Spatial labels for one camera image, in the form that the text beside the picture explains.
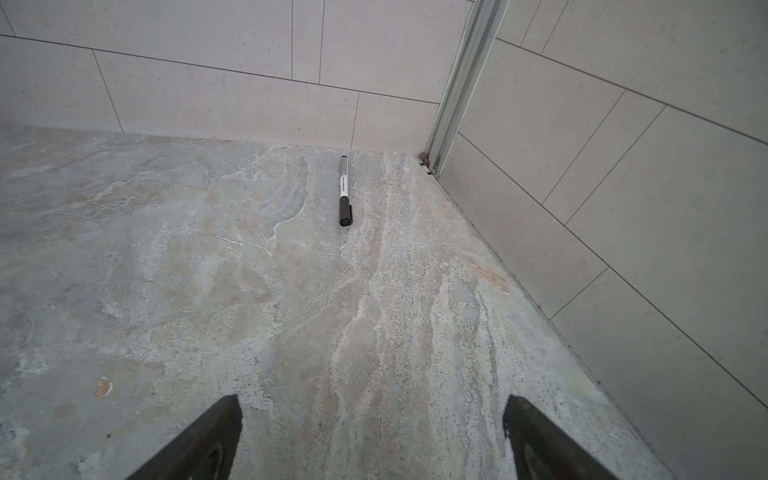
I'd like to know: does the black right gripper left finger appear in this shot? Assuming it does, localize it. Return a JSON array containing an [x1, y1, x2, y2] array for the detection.
[[128, 395, 243, 480]]

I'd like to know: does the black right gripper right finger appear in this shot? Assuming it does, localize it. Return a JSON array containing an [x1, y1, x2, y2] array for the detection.
[[502, 395, 617, 480]]

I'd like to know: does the black and white marker pen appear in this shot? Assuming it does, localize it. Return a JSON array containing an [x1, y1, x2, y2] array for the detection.
[[339, 155, 353, 227]]

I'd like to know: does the aluminium corner post right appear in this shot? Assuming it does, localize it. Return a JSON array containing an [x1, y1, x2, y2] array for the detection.
[[419, 0, 509, 177]]

